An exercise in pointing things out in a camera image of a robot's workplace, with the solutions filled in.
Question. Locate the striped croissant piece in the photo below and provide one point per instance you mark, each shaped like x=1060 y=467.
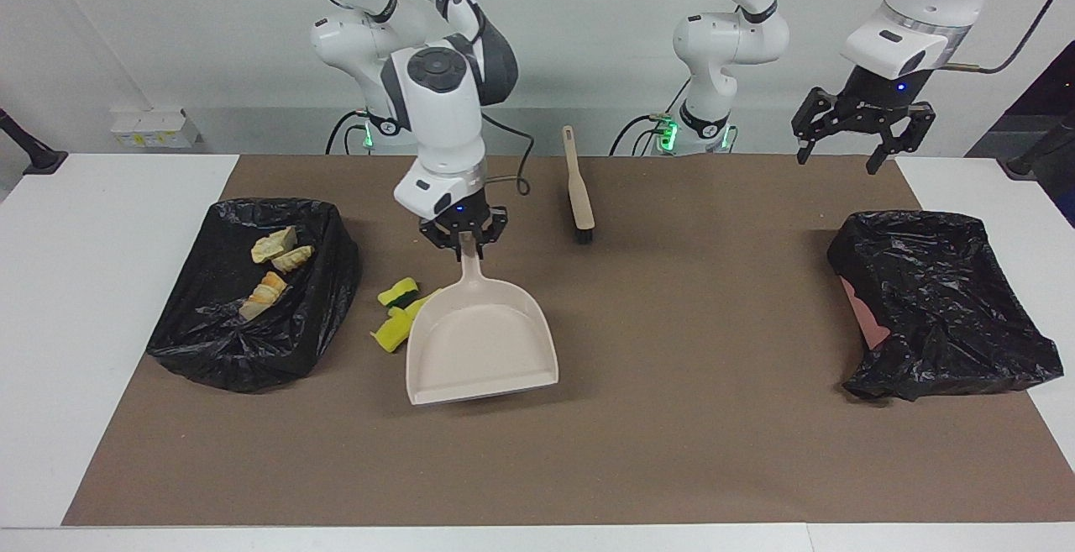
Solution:
x=264 y=296
x=292 y=260

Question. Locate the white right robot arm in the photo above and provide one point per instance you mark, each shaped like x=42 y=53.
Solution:
x=437 y=115

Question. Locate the pale bread chunk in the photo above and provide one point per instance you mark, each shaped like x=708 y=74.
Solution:
x=273 y=245

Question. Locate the brown paper table mat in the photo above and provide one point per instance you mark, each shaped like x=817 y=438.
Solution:
x=672 y=451

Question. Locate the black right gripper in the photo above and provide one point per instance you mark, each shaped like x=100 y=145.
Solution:
x=464 y=216

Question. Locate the black bag lined pink bin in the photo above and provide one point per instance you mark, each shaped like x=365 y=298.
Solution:
x=941 y=308

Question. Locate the white wall socket box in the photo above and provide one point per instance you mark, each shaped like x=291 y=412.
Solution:
x=155 y=128

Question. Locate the black stand pole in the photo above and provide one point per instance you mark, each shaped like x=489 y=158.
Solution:
x=34 y=153
x=1041 y=149

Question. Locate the yellow green sponge piece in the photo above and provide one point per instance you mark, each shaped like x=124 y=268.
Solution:
x=390 y=333
x=395 y=293
x=418 y=307

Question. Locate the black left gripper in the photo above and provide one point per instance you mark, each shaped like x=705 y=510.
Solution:
x=873 y=94

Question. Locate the beige plastic dustpan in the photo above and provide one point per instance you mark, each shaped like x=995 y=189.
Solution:
x=479 y=350

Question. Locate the beige hand brush black bristles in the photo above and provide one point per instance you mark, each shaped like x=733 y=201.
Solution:
x=579 y=199

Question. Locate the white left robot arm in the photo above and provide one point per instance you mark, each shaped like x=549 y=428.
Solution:
x=731 y=39

